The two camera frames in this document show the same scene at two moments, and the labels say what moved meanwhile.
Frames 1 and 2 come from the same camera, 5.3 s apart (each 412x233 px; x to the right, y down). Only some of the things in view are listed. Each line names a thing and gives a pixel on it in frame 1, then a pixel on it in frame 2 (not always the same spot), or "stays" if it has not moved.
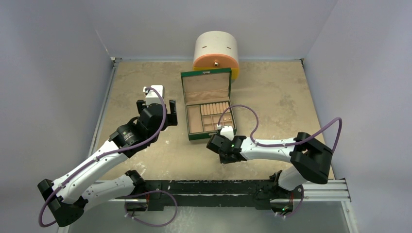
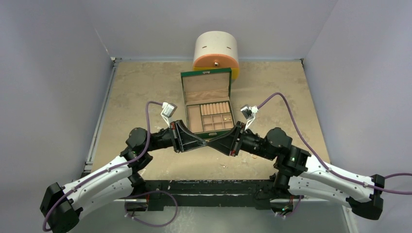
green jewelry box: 208,104 stays
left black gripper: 171,119 → 182,139
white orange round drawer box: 216,50 stays
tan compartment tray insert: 202,117 stays
